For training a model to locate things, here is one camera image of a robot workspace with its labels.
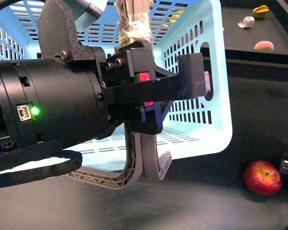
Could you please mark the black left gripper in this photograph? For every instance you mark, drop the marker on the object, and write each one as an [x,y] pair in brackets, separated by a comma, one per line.
[48,105]

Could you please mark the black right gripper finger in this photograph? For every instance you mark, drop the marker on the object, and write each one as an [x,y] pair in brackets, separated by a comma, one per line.
[132,64]

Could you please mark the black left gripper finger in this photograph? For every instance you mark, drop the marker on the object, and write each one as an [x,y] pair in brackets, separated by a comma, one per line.
[189,83]

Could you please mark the grey basket handle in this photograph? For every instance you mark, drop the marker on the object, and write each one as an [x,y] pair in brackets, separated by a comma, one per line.
[134,25]

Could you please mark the light blue plastic shopping basket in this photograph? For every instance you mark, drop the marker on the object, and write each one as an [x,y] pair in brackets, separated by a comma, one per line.
[191,127]

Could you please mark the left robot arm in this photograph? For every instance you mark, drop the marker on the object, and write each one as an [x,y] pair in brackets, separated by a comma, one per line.
[86,14]

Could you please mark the black fruit display table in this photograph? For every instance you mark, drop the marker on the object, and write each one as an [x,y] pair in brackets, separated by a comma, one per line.
[273,27]

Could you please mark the pink peach right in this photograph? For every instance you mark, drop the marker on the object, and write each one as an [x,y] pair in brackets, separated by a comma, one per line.
[264,45]

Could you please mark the white tape roll far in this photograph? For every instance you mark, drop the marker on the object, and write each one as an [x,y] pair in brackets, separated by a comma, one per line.
[247,22]

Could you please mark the yellow star fruit far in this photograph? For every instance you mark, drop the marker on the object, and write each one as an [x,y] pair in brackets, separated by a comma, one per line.
[260,12]

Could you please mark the red apple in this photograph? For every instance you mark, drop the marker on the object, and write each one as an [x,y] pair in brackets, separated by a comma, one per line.
[262,178]

